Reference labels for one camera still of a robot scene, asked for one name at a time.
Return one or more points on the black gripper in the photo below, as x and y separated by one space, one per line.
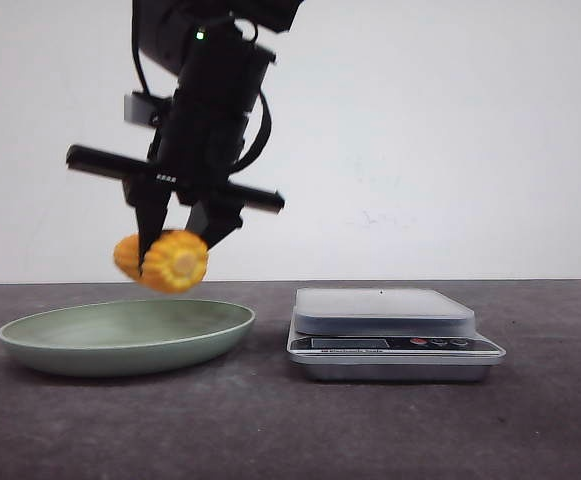
198 143

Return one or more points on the yellow corn cob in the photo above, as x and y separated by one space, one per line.
174 263

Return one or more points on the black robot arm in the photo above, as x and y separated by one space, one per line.
159 32

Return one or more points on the green oval plate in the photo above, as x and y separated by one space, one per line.
126 338

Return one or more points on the silver digital kitchen scale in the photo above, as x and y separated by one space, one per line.
388 334

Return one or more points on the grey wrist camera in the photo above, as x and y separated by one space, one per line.
139 109

